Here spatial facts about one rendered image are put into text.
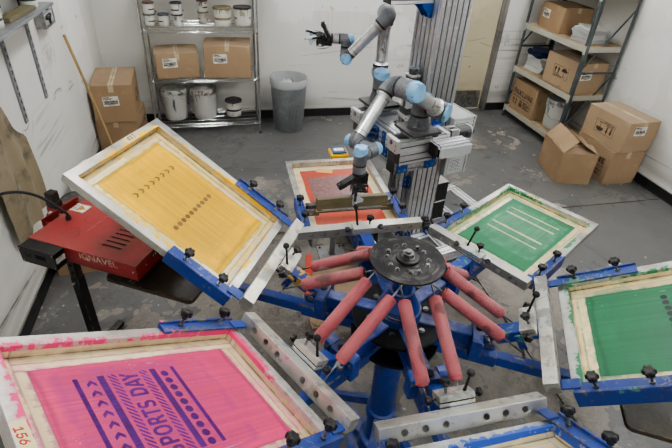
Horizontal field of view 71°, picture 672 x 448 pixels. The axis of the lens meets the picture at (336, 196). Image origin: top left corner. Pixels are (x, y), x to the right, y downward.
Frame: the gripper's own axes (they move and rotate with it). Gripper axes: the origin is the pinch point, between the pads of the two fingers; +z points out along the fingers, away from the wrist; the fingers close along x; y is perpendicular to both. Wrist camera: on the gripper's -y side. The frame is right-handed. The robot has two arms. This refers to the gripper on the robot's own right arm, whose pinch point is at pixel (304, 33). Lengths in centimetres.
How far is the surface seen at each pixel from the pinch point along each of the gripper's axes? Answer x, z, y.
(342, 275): -203, -25, 19
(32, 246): -181, 112, 33
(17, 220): -116, 169, 81
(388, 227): -146, -53, 46
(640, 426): -251, -133, 39
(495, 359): -222, -90, 46
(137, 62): 194, 204, 120
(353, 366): -234, -30, 33
